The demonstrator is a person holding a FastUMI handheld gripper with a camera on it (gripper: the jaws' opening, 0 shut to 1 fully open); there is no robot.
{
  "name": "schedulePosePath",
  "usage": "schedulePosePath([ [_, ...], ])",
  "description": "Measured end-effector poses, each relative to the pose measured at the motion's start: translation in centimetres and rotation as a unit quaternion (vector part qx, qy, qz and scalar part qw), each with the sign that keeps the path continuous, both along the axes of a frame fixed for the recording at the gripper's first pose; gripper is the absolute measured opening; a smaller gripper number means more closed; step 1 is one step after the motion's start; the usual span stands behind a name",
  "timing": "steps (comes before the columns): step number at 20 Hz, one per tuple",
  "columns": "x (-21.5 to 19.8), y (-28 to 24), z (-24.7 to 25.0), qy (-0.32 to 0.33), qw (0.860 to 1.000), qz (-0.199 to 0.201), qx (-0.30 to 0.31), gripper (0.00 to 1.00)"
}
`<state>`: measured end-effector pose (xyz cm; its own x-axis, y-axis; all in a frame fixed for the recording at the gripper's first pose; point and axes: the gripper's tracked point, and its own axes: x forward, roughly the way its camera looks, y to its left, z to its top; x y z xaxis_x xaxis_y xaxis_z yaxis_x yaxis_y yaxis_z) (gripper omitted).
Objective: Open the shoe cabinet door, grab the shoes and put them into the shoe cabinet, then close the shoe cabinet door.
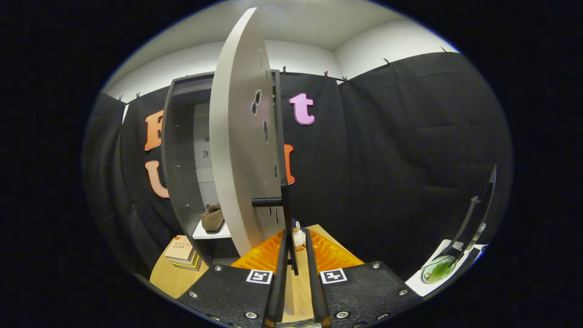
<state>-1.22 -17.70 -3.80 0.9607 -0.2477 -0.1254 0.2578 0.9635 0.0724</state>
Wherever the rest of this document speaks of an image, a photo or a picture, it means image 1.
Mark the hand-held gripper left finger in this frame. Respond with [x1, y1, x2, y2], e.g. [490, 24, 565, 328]
[178, 229, 292, 328]

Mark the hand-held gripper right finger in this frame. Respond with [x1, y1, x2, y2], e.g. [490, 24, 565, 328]
[303, 228, 422, 328]

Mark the brown fuzzy shoe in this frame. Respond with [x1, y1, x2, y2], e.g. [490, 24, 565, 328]
[201, 204, 225, 232]

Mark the beige shoe cabinet door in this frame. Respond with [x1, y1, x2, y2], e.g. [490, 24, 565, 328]
[209, 7, 301, 316]

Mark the grey shoe cabinet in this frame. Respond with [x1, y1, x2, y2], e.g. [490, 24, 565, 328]
[162, 68, 283, 267]

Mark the small penguin plush toy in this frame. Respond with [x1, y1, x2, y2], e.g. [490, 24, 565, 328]
[291, 219, 307, 252]

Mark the stack of books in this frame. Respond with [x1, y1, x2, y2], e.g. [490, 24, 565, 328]
[164, 235, 202, 272]

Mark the green glass bowl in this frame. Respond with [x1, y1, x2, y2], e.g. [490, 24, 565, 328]
[421, 255, 457, 284]

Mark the black backdrop cloth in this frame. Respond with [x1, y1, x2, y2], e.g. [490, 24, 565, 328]
[82, 51, 515, 283]

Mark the black stand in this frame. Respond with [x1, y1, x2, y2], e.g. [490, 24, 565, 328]
[449, 164, 497, 269]

